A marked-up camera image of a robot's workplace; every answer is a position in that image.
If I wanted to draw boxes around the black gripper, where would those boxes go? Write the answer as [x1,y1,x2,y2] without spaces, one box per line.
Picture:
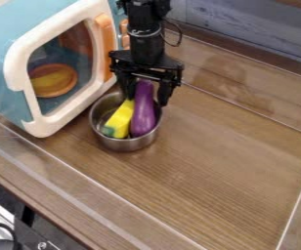
[108,50,184,106]

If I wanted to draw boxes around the purple toy eggplant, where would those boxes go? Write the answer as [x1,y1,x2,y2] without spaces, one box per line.
[131,80,155,137]

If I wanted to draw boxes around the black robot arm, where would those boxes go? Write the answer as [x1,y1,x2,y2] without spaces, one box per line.
[108,0,184,106]

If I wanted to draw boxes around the silver metal pot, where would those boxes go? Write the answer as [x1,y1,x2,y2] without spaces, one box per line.
[89,91,161,152]

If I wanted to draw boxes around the yellow green sponge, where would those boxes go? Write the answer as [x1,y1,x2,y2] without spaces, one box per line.
[100,100,135,139]

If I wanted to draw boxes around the orange plate in microwave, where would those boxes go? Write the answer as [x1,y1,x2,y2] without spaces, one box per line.
[29,63,77,98]

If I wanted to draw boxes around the blue toy microwave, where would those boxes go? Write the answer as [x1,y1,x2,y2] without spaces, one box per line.
[0,0,129,138]

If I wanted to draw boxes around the black cable lower left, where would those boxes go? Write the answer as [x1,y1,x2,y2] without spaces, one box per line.
[0,222,20,250]

